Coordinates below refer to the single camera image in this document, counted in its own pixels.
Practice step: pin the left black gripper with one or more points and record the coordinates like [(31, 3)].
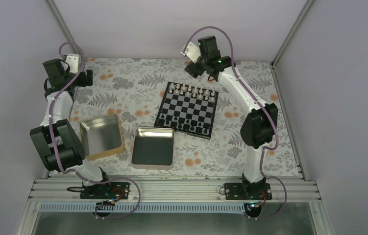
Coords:
[(83, 82)]

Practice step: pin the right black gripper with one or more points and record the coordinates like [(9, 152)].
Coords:
[(193, 71)]

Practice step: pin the black chess queen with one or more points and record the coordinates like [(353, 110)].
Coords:
[(187, 127)]

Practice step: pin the silver tin with black pieces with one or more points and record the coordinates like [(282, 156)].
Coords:
[(153, 148)]

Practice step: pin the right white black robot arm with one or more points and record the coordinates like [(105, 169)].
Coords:
[(259, 126)]

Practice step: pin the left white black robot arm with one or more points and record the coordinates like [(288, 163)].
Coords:
[(55, 140)]

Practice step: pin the black grey chess board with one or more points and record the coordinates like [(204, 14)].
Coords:
[(190, 105)]

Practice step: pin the floral patterned table mat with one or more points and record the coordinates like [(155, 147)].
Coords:
[(146, 92)]

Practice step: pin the empty gold silver tin lid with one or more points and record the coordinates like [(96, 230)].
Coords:
[(102, 137)]

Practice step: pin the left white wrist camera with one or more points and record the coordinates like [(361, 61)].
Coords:
[(72, 62)]

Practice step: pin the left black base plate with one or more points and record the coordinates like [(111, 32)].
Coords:
[(110, 191)]

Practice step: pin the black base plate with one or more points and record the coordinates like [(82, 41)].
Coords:
[(239, 191), (110, 191)]

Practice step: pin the aluminium rail frame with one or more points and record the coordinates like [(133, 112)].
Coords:
[(157, 189)]

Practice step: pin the grey slotted cable duct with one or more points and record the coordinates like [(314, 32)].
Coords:
[(150, 207)]

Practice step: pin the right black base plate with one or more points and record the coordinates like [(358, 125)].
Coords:
[(239, 191)]

